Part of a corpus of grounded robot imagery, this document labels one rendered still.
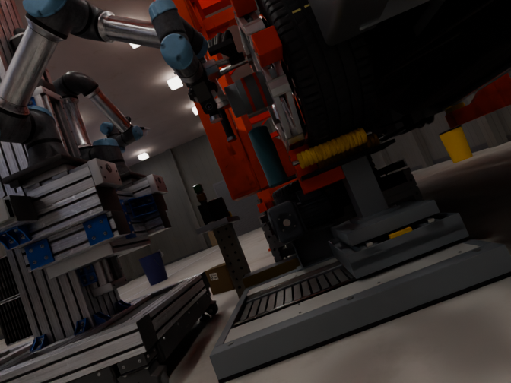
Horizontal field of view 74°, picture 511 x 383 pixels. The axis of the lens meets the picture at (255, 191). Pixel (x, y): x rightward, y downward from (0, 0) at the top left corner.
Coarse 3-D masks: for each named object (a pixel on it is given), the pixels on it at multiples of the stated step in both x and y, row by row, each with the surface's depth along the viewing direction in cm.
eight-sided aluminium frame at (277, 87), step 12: (252, 12) 119; (240, 24) 120; (252, 24) 109; (264, 24) 109; (252, 48) 110; (264, 72) 108; (276, 72) 111; (276, 84) 108; (288, 84) 108; (276, 96) 109; (288, 96) 110; (276, 108) 114; (276, 120) 157; (288, 132) 119; (300, 132) 120; (288, 144) 123; (300, 144) 130
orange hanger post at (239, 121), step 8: (200, 16) 401; (200, 32) 387; (208, 56) 384; (216, 56) 384; (224, 80) 381; (232, 112) 378; (240, 120) 377; (240, 128) 376; (264, 192) 370; (264, 200) 369; (272, 200) 369
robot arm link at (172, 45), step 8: (168, 40) 85; (176, 40) 85; (184, 40) 85; (160, 48) 86; (168, 48) 85; (176, 48) 85; (184, 48) 85; (168, 56) 85; (176, 56) 85; (184, 56) 85; (192, 56) 88; (168, 64) 89; (176, 64) 87; (184, 64) 88; (192, 64) 91; (176, 72) 93; (184, 72) 92; (192, 72) 94
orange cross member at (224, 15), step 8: (232, 8) 387; (216, 16) 388; (224, 16) 387; (232, 16) 386; (208, 24) 389; (216, 24) 388; (224, 24) 390; (232, 24) 396; (208, 32) 393; (216, 32) 393
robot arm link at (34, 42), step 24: (24, 0) 97; (48, 0) 95; (72, 0) 101; (48, 24) 99; (72, 24) 104; (24, 48) 102; (48, 48) 104; (24, 72) 104; (0, 96) 105; (24, 96) 108; (0, 120) 106; (24, 120) 112
